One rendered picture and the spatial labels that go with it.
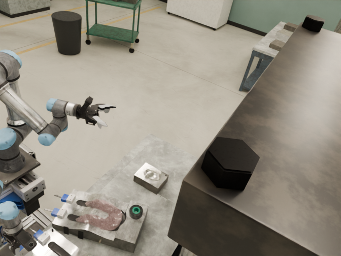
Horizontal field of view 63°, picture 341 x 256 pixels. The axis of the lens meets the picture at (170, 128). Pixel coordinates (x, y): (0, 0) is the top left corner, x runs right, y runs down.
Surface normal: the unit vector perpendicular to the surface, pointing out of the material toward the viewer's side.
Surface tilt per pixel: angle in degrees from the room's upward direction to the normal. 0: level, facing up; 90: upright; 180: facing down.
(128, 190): 0
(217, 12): 90
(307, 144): 0
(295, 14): 90
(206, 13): 90
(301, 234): 0
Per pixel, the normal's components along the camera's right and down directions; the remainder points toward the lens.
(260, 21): -0.51, 0.48
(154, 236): 0.15, -0.76
